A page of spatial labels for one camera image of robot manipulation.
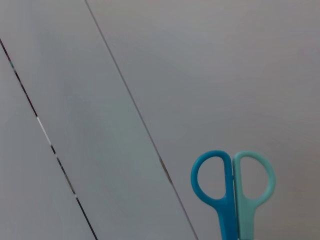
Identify blue and teal scissors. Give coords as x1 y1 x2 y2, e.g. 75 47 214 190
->
191 149 277 240

